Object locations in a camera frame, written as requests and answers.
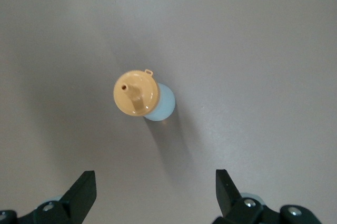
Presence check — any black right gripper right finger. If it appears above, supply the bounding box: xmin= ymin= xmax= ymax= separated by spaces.
xmin=211 ymin=168 xmax=321 ymax=224

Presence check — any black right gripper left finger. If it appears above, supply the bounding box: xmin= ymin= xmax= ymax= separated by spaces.
xmin=0 ymin=170 xmax=97 ymax=224

